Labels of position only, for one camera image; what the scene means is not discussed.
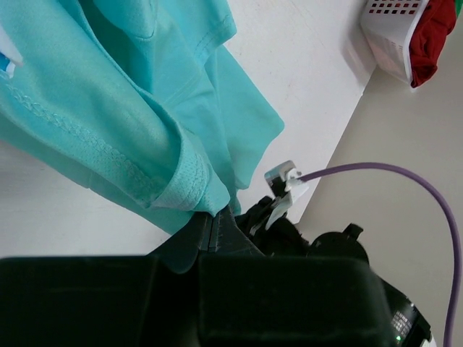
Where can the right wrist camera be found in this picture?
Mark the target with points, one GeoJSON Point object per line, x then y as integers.
{"type": "Point", "coordinates": [286, 183]}

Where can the green t shirt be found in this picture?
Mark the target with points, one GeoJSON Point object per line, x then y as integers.
{"type": "Point", "coordinates": [458, 5]}

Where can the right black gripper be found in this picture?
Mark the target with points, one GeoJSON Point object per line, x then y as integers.
{"type": "Point", "coordinates": [284, 239]}

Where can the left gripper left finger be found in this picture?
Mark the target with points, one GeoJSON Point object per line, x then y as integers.
{"type": "Point", "coordinates": [123, 300]}

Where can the red t shirt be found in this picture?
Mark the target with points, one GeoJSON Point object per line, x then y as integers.
{"type": "Point", "coordinates": [437, 21]}

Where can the white plastic basket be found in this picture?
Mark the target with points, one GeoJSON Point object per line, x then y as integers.
{"type": "Point", "coordinates": [388, 26]}

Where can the teal t shirt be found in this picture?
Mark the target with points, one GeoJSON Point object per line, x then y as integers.
{"type": "Point", "coordinates": [139, 101]}

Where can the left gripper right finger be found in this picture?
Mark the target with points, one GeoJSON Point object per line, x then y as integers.
{"type": "Point", "coordinates": [249, 299]}

